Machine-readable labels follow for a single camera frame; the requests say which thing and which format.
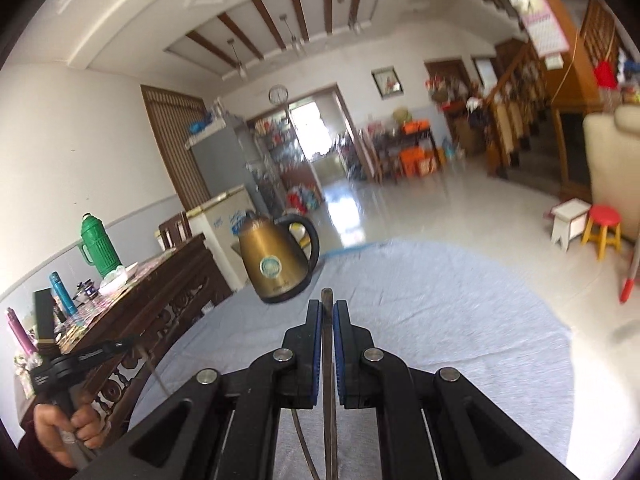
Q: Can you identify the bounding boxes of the white plastic bag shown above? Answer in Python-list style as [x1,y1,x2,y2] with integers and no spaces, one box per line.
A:
[98,262,140,296]

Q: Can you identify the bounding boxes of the carved dark wooden sideboard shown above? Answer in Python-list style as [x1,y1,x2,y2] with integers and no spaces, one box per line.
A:
[15,232,233,436]

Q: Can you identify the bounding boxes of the white chest freezer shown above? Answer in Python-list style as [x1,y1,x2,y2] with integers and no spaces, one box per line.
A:
[186,185,261,291]

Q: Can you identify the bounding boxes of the brown striped door curtain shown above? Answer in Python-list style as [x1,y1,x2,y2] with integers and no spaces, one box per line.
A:
[141,85,216,211]

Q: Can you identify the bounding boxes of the red round stool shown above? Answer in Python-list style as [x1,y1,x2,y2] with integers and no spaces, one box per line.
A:
[581,205,623,261]

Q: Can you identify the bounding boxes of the person's left forearm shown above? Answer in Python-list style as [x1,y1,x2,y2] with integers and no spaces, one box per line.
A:
[17,435,76,480]

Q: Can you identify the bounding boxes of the black bottle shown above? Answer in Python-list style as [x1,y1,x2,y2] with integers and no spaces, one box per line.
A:
[34,290,56,356]

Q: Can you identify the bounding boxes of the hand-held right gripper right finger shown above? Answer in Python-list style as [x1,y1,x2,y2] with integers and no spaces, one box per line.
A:
[332,300,581,480]

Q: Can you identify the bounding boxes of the framed wall picture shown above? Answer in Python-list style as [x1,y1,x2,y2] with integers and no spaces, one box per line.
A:
[371,66,404,99]

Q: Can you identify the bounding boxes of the grey refrigerator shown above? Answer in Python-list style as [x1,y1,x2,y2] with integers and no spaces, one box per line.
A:
[185,112,271,211]

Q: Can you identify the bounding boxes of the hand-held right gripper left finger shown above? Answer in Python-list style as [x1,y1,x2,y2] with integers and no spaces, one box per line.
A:
[87,300,324,480]

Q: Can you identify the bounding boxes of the pink wall calendar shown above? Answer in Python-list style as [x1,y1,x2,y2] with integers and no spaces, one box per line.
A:
[502,0,571,58]

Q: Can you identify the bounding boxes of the person's left hand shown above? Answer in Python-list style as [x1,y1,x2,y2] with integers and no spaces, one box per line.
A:
[32,390,107,468]

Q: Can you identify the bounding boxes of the wooden staircase railing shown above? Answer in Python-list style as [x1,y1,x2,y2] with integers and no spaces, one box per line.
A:
[485,42,548,176]

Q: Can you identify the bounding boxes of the floral plastic sideboard cover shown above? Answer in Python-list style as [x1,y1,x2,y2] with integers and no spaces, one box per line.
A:
[55,250,186,356]

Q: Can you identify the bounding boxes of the large orange box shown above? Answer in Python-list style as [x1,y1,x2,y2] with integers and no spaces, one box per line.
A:
[400,149,436,177]

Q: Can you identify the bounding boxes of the green thermos jug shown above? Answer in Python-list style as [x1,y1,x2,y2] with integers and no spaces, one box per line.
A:
[80,213,122,278]

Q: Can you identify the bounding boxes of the dark wooden chair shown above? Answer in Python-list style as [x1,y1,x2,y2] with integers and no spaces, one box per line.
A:
[158,211,193,251]

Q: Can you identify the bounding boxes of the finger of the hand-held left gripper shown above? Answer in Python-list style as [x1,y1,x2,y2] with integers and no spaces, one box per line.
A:
[75,340,137,367]

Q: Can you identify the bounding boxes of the light grey-blue tablecloth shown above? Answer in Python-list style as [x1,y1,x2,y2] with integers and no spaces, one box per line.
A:
[125,240,576,480]

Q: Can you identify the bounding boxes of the small white stool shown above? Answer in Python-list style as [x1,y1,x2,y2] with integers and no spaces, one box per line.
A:
[544,199,592,252]

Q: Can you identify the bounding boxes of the dark wooden side table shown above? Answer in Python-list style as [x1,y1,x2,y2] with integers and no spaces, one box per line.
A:
[372,130,441,181]

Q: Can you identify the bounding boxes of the bronze electric kettle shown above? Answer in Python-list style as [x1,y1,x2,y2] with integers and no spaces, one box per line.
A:
[231,210,321,305]

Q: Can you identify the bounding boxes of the teal drinking bottle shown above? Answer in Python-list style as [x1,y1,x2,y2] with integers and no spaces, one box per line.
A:
[49,271,78,317]

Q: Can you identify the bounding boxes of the beige sofa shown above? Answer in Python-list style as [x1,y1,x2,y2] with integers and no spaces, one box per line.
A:
[582,105,640,246]

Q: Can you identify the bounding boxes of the pink drinking bottle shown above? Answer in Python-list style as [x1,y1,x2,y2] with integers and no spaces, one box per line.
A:
[5,308,37,356]

